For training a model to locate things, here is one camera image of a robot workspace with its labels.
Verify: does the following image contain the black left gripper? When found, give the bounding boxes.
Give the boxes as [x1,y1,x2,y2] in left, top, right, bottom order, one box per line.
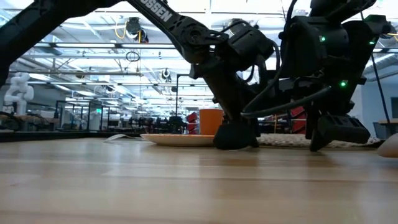
[190,59,260,151]

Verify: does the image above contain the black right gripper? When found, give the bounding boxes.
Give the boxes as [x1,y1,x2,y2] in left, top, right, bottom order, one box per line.
[306,77,371,152]

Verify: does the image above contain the round woven straw placemat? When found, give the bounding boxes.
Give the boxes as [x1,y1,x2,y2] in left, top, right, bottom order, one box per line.
[257,133,382,149]

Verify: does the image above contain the orange plastic cup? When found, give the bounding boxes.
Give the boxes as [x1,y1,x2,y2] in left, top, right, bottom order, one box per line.
[198,108,224,136]

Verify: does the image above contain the beige cloth napkin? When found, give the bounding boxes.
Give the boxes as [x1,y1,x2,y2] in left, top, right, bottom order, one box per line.
[377,133,398,159]

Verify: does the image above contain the orange white patterned plate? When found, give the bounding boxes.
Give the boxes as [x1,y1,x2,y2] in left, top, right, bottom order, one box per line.
[140,133,216,147]

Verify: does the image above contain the orange-handled metal spoon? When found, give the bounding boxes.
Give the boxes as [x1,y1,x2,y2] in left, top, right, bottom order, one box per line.
[103,133,142,143]

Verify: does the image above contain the rack of red bins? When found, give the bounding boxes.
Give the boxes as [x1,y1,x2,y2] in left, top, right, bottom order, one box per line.
[289,105,308,134]

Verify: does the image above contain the black pole stand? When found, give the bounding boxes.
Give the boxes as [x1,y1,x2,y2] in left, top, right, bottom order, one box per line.
[175,73,191,118]

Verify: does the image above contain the cluttered background workbench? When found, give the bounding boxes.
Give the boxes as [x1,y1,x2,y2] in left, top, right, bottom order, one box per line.
[0,113,60,131]

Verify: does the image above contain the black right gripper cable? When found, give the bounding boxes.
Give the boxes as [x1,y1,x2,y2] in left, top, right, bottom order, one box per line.
[241,87,332,120]

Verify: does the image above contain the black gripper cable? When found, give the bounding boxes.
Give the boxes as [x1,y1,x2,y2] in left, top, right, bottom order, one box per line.
[241,39,282,118]
[241,87,332,120]

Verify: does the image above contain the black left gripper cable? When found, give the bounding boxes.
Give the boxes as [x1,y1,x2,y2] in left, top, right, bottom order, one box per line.
[241,39,282,118]

